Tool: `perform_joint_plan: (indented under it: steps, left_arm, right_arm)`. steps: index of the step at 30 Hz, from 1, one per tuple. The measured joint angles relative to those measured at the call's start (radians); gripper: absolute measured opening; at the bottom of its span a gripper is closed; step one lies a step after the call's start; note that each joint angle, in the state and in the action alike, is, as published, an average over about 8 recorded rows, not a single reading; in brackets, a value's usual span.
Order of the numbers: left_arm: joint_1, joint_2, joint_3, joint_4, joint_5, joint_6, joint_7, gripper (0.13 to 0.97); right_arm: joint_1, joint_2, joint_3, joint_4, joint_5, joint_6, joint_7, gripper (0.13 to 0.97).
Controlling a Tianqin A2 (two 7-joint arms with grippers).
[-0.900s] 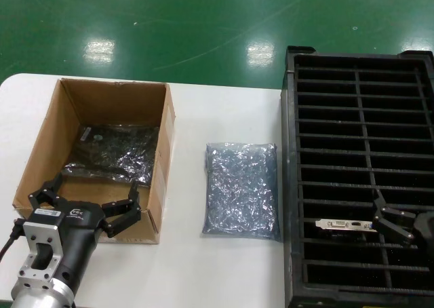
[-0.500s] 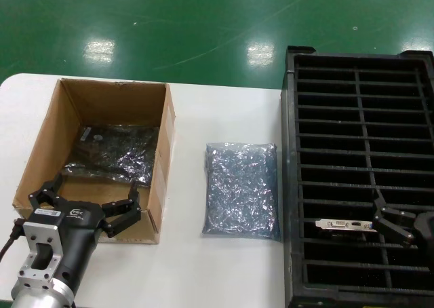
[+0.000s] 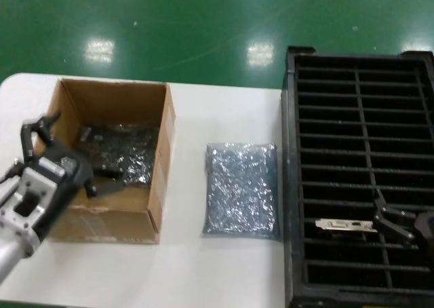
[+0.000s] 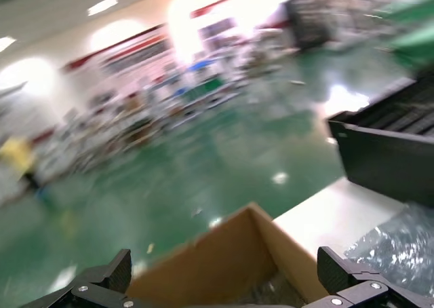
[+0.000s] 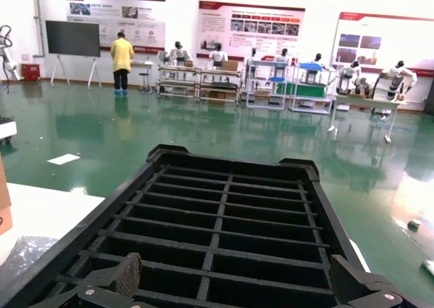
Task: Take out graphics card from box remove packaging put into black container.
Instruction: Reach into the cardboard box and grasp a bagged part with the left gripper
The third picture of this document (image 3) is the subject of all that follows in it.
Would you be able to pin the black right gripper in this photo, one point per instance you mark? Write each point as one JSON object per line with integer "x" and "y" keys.
{"x": 425, "y": 226}

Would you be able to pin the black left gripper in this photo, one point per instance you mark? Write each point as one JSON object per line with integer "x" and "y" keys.
{"x": 76, "y": 175}

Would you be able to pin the silver antistatic bag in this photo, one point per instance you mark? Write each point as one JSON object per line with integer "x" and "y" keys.
{"x": 240, "y": 192}
{"x": 139, "y": 155}

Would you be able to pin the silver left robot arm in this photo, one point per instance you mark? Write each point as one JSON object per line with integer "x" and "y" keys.
{"x": 6, "y": 257}

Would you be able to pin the brown cardboard box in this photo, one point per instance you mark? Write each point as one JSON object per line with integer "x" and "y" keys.
{"x": 112, "y": 97}

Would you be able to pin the black slotted plastic container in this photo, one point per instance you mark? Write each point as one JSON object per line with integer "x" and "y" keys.
{"x": 288, "y": 152}

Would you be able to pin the flat silver antistatic bag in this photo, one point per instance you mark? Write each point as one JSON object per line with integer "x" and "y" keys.
{"x": 240, "y": 192}

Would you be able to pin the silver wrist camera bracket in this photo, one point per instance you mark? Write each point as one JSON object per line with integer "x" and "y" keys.
{"x": 34, "y": 186}

